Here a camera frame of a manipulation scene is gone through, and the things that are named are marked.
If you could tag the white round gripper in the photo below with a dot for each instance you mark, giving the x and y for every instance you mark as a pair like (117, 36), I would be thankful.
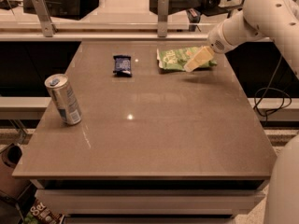
(217, 41)

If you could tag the green jalapeno chip bag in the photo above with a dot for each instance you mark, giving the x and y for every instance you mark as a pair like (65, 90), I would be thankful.
(175, 59)

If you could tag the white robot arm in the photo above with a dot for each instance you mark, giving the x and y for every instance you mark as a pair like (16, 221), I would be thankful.
(277, 20)

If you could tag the silver blue redbull can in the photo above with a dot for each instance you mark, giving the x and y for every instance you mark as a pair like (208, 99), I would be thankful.
(61, 93)

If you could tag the snack bag under table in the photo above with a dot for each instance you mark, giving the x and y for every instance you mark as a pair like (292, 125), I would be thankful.
(39, 213)

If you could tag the dark blue snack packet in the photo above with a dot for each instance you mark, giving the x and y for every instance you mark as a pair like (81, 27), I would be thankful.
(122, 65)

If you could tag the white table drawer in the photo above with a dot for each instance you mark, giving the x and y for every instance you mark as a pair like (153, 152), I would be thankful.
(149, 202)

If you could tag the brown bin with hole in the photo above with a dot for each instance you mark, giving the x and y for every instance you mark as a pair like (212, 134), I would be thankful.
(10, 186)

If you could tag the middle metal rail bracket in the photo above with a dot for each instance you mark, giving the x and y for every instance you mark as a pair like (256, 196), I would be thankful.
(162, 18)

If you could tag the metal rail bracket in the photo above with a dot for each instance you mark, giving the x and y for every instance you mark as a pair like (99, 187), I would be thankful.
(47, 26)
(162, 18)

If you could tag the left metal rail bracket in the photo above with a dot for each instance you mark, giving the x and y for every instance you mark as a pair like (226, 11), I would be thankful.
(47, 26)

